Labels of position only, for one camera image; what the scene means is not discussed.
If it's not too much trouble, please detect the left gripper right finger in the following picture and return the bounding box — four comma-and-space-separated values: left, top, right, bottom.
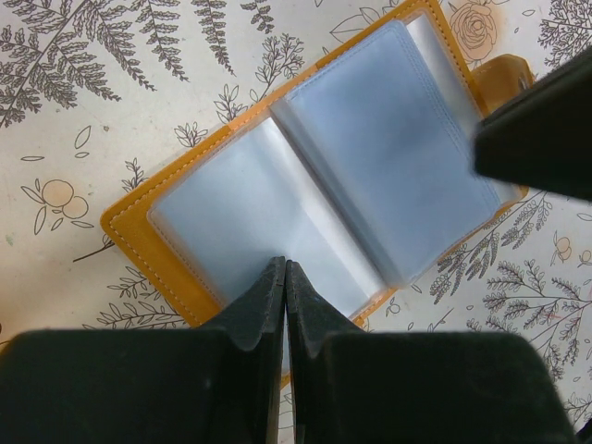
285, 262, 577, 443

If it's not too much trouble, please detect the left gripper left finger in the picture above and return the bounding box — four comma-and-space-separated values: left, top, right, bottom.
1, 257, 286, 443

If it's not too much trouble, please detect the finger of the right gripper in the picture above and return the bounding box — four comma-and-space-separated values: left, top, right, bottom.
473, 49, 591, 201

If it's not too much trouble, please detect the tan leather card holder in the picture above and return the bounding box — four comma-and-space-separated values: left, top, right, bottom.
101, 1, 533, 326

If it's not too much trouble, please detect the floral table mat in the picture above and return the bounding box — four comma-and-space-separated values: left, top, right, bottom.
1, 1, 591, 427

